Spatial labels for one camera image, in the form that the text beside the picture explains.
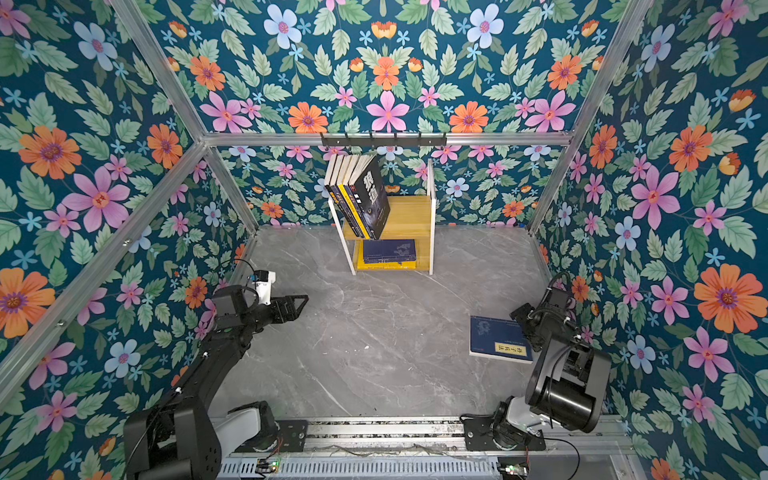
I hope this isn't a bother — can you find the navy book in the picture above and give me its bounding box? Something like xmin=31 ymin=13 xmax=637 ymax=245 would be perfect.
xmin=469 ymin=316 xmax=533 ymax=364
xmin=362 ymin=239 xmax=417 ymax=264

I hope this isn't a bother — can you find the navy book front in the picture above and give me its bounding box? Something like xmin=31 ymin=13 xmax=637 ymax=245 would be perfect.
xmin=362 ymin=239 xmax=417 ymax=264

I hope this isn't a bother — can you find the dark blue paperback book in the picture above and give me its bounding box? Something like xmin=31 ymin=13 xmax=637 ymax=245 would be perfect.
xmin=326 ymin=155 xmax=362 ymax=238

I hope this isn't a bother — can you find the black wolf cover book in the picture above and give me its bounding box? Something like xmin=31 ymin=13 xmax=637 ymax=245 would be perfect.
xmin=355 ymin=155 xmax=390 ymax=240

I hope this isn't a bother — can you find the yellow cartoon boy book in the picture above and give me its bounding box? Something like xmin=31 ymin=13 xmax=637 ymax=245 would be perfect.
xmin=333 ymin=155 xmax=365 ymax=239

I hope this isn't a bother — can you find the dark portrait cover book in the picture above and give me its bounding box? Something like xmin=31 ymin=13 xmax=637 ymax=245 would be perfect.
xmin=339 ymin=155 xmax=372 ymax=240

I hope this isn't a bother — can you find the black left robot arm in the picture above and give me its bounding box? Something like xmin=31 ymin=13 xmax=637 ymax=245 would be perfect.
xmin=123 ymin=285 xmax=309 ymax=479

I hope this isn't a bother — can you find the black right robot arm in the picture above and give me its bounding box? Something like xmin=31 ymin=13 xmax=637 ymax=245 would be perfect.
xmin=491 ymin=286 xmax=611 ymax=450

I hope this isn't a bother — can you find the yellow book on lower shelf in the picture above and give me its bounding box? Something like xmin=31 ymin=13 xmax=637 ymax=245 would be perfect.
xmin=356 ymin=240 xmax=417 ymax=271

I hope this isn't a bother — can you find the book standing on shelf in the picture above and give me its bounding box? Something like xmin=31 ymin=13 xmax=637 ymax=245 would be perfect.
xmin=324 ymin=154 xmax=346 ymax=187

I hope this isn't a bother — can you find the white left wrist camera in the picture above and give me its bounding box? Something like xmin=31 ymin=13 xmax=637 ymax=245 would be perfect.
xmin=251 ymin=270 xmax=276 ymax=305

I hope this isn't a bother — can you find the white frame wooden bookshelf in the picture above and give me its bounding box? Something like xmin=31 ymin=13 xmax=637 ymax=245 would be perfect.
xmin=329 ymin=162 xmax=437 ymax=274

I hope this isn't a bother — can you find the metal coat hook rail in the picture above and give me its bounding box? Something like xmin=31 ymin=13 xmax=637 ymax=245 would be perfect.
xmin=320 ymin=133 xmax=448 ymax=149

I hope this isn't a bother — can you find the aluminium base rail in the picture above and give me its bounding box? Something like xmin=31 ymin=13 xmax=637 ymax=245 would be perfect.
xmin=219 ymin=416 xmax=646 ymax=479

